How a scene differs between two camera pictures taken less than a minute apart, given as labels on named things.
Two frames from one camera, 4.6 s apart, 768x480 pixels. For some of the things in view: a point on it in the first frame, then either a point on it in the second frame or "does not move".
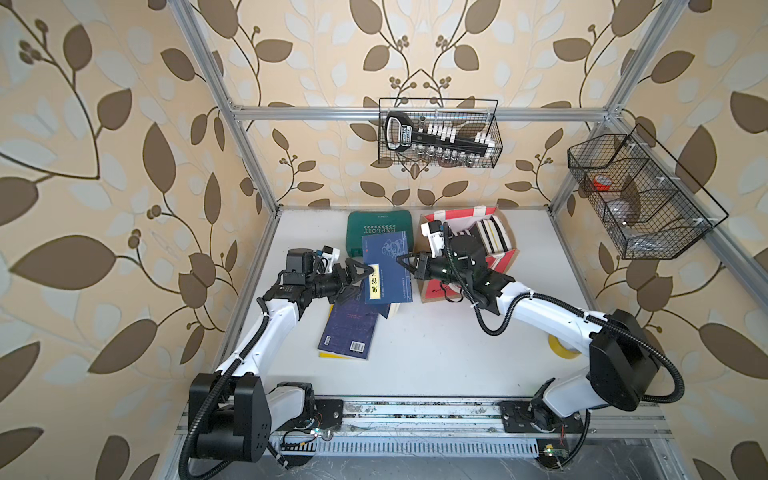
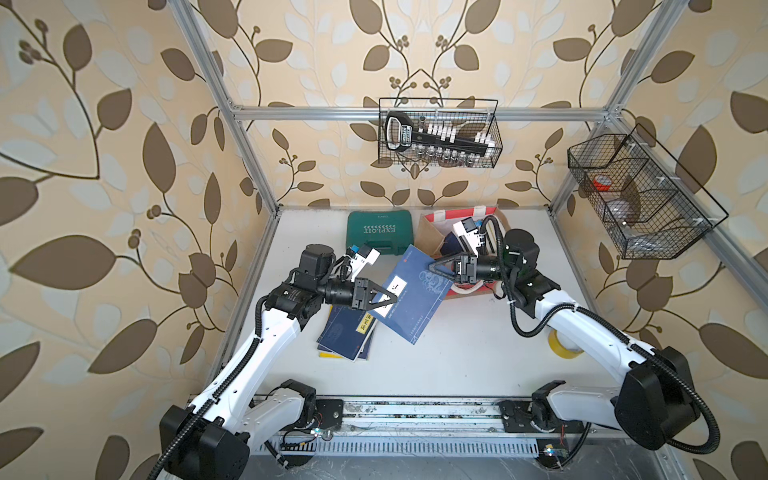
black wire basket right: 651,207 does not move
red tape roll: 602,183 does not move
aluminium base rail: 380,427 does not move
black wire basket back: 439,133 does not move
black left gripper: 338,292 to 360,294
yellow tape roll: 560,350 does not move
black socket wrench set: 441,142 does not move
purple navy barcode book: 349,329 to 421,294
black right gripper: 422,269 to 468,268
